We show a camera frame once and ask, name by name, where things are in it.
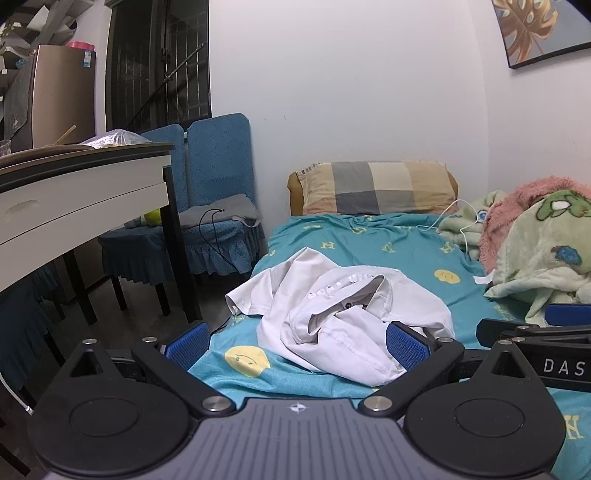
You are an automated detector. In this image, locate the pink fleece blanket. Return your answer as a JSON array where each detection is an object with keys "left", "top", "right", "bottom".
[{"left": 479, "top": 175, "right": 591, "bottom": 271}]

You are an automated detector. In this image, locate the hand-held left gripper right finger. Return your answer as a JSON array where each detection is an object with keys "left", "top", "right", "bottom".
[{"left": 358, "top": 322, "right": 541, "bottom": 418}]

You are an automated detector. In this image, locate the green fleece blanket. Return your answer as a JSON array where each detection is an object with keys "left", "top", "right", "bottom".
[{"left": 438, "top": 187, "right": 591, "bottom": 326}]

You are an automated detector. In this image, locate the thin white cable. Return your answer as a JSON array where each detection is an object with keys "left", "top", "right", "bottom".
[{"left": 0, "top": 369, "right": 35, "bottom": 414}]

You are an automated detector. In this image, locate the grey stepped shelf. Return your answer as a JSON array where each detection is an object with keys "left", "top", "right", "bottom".
[{"left": 0, "top": 0, "right": 88, "bottom": 51}]

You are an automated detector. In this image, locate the white charging cable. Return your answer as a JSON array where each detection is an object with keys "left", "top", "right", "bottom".
[{"left": 418, "top": 199, "right": 485, "bottom": 254}]

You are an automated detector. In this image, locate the mustard brown pillow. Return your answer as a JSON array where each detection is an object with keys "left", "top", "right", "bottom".
[{"left": 287, "top": 170, "right": 459, "bottom": 217}]

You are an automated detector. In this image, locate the framed leaf picture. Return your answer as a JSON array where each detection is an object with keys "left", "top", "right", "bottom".
[{"left": 491, "top": 0, "right": 591, "bottom": 70}]

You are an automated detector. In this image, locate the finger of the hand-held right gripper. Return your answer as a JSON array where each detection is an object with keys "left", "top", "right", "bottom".
[
  {"left": 475, "top": 318, "right": 591, "bottom": 343},
  {"left": 544, "top": 303, "right": 591, "bottom": 327}
]

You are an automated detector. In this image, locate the black cable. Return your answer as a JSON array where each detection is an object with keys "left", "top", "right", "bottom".
[{"left": 198, "top": 209, "right": 252, "bottom": 278}]

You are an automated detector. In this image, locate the blue covered chair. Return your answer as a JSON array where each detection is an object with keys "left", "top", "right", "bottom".
[
  {"left": 140, "top": 124, "right": 188, "bottom": 220},
  {"left": 97, "top": 113, "right": 267, "bottom": 317},
  {"left": 0, "top": 265, "right": 68, "bottom": 395}
]

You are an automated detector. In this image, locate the clear plastic bag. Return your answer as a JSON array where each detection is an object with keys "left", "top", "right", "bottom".
[{"left": 81, "top": 129, "right": 151, "bottom": 149}]

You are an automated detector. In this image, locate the checked pillow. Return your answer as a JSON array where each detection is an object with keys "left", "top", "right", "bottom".
[{"left": 295, "top": 161, "right": 451, "bottom": 217}]

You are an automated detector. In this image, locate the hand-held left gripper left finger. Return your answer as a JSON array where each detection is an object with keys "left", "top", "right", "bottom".
[{"left": 55, "top": 322, "right": 236, "bottom": 416}]

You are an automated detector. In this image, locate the teal printed bed sheet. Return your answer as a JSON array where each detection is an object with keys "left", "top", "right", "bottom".
[{"left": 187, "top": 213, "right": 591, "bottom": 457}]

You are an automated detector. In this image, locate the golden brown fridge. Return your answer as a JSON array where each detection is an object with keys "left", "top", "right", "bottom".
[{"left": 4, "top": 45, "right": 98, "bottom": 151}]

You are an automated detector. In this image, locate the white shirt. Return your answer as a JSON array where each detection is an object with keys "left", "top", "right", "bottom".
[{"left": 225, "top": 247, "right": 455, "bottom": 387}]

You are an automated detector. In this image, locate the white table with black legs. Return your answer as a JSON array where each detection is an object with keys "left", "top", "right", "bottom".
[{"left": 0, "top": 142, "right": 204, "bottom": 326}]

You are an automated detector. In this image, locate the dark grilled door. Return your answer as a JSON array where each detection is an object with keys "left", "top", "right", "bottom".
[{"left": 105, "top": 0, "right": 213, "bottom": 134}]

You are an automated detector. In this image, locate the grey cloth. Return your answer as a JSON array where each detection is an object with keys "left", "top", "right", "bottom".
[{"left": 124, "top": 194, "right": 263, "bottom": 230}]

